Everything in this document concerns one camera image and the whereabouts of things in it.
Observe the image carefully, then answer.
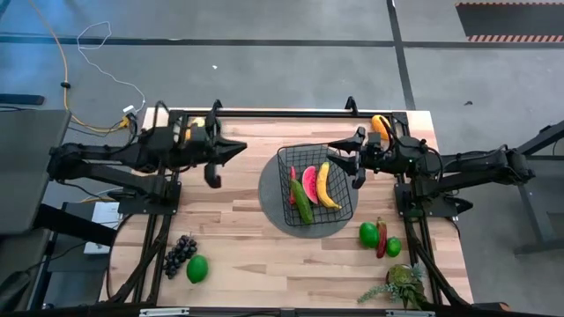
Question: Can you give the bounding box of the dark purple grape bunch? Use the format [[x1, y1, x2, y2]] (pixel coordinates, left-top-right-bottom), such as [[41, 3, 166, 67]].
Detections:
[[162, 234, 198, 281]]

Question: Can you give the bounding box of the red and green chili pepper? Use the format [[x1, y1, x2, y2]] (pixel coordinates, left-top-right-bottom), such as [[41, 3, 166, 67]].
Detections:
[[375, 217, 389, 260]]

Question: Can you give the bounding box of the thin white cable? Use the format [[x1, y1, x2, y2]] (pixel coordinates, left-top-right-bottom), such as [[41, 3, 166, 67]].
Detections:
[[76, 20, 147, 114]]

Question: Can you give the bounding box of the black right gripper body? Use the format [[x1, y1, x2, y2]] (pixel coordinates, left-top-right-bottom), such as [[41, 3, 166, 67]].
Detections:
[[352, 126, 398, 190]]

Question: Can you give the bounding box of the dark grey side desk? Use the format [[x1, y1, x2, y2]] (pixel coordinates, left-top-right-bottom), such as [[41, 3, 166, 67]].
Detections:
[[0, 108, 72, 234]]

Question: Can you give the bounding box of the yellow banana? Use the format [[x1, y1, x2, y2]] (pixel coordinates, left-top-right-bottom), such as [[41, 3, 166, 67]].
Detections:
[[315, 161, 343, 211]]

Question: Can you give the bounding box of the potted succulent plant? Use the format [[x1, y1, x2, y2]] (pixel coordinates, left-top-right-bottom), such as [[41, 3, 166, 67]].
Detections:
[[356, 262, 428, 312]]

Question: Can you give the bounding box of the silver frame bracket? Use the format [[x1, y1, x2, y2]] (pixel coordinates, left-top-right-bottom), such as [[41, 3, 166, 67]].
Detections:
[[385, 309, 435, 317], [138, 307, 190, 317]]

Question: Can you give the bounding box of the white box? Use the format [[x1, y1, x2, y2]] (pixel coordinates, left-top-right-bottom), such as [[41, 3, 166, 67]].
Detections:
[[83, 201, 123, 255]]

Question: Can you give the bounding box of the yellow lemon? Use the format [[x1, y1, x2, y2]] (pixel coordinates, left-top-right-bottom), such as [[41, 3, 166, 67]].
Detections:
[[184, 116, 206, 141]]

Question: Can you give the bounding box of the small green lime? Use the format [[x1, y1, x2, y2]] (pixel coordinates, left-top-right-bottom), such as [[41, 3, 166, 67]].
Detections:
[[385, 236, 403, 259]]

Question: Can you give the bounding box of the black wire basket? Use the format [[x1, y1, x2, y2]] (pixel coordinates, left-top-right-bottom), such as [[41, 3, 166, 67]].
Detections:
[[276, 143, 355, 228]]

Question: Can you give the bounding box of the black side stand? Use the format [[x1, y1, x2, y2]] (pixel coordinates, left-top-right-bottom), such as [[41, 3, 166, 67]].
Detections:
[[510, 119, 564, 257]]

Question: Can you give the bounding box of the black floor beam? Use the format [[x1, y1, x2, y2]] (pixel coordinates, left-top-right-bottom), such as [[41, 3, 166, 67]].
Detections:
[[33, 203, 119, 247]]

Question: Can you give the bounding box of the orange fruit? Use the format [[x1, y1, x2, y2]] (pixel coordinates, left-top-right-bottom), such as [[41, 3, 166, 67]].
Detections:
[[370, 114, 392, 142]]

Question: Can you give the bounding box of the orange cable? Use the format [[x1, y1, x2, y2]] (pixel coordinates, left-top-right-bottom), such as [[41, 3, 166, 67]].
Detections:
[[26, 0, 132, 133]]

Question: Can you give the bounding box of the watermelon slice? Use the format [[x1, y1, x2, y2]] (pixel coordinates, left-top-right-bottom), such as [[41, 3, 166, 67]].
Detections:
[[301, 165, 320, 206]]

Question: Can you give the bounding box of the green cucumber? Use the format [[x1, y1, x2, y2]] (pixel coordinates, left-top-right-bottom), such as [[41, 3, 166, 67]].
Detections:
[[289, 178, 315, 225]]

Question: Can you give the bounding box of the hazard striped black floor mat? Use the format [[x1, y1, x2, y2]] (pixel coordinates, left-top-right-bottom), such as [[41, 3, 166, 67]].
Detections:
[[455, 2, 564, 44]]

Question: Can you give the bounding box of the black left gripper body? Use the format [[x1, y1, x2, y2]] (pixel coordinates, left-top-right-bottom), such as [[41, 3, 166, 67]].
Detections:
[[189, 114, 224, 189]]

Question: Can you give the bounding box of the black floor bar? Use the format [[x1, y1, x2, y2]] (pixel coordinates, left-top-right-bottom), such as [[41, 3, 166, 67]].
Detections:
[[0, 92, 46, 107]]

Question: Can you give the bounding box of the round grey mat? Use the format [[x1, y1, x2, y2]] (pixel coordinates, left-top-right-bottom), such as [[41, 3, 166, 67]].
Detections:
[[257, 147, 359, 240]]

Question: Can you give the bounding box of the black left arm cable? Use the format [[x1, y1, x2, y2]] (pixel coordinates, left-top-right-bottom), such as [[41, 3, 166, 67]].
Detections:
[[152, 100, 172, 129]]

